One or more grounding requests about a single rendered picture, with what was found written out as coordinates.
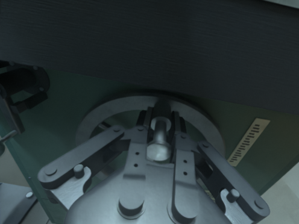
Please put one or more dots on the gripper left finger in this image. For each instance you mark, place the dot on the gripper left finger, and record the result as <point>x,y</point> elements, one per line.
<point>93,147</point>

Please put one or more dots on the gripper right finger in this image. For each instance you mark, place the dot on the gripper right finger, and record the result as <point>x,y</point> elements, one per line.
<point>184,163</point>

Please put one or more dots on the green machine body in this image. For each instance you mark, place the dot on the green machine body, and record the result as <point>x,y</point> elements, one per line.
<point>65,112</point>

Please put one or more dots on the beige scale plate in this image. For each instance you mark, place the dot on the beige scale plate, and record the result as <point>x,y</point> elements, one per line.
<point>251,141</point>

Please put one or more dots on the black round flange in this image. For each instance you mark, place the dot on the black round flange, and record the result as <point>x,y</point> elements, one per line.
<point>35,81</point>

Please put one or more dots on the grey block with knob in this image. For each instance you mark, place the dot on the grey block with knob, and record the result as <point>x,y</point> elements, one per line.
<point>14,203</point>

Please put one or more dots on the dark grey machine table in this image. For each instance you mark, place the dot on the dark grey machine table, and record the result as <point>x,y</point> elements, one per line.
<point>149,42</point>

